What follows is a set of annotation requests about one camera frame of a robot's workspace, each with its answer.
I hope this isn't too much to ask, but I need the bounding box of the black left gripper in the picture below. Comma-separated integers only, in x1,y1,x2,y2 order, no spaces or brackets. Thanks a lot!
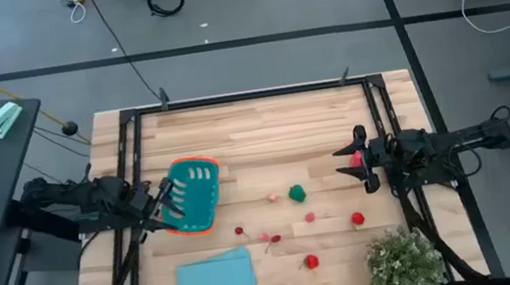
118,175,188,238

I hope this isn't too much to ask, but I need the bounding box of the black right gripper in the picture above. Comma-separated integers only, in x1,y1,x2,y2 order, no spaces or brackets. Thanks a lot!
329,119,405,199

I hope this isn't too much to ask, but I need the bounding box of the pinkish red toy fruit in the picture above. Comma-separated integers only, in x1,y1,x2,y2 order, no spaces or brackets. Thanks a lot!
348,148,365,169

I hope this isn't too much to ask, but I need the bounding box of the green basket with orange rim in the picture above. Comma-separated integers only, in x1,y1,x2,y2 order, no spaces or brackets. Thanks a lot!
153,151,230,241

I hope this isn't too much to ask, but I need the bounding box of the green toy vegetable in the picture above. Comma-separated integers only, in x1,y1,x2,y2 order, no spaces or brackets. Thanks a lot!
286,182,308,206

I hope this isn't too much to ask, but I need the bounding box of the dark red toy cherry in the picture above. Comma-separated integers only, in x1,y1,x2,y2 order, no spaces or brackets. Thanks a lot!
233,225,252,243

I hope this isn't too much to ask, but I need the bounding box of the red toy chili pepper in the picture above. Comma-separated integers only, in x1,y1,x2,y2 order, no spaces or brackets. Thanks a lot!
261,233,284,255

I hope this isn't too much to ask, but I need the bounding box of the folded light blue cloth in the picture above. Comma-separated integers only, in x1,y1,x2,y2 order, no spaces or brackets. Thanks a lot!
171,243,259,285

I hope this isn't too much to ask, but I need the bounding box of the red toy strawberry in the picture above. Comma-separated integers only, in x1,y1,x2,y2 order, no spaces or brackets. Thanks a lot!
296,252,322,272

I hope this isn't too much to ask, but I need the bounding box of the green potted plant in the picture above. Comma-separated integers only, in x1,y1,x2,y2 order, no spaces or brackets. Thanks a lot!
360,220,449,285

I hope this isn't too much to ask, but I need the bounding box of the black round knob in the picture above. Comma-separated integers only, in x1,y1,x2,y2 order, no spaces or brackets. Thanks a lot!
60,119,80,138

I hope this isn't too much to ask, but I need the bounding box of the mint green stapler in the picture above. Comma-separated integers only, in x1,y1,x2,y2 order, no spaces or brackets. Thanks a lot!
0,99,28,141

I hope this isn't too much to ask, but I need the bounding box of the black metal table frame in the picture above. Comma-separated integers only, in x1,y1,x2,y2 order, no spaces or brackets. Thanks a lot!
49,46,494,285

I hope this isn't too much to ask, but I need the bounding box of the thin black floor cable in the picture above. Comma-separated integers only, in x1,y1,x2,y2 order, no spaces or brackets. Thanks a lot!
83,0,164,112

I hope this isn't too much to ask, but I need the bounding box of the yellow cord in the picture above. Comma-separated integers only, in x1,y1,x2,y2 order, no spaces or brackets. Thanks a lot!
0,44,92,157

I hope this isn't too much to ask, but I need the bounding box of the short white cable loop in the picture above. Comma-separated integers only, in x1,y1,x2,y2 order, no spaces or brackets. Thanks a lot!
67,0,89,26

